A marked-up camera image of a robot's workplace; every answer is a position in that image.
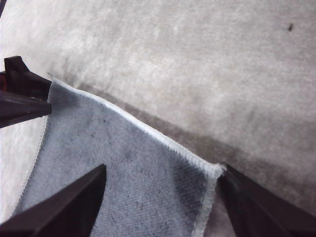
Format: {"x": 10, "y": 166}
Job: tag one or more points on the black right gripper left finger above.
{"x": 61, "y": 212}

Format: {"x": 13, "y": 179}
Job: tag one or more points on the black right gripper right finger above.
{"x": 261, "y": 212}

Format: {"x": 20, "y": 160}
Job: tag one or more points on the purple towel with grey hem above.
{"x": 123, "y": 172}

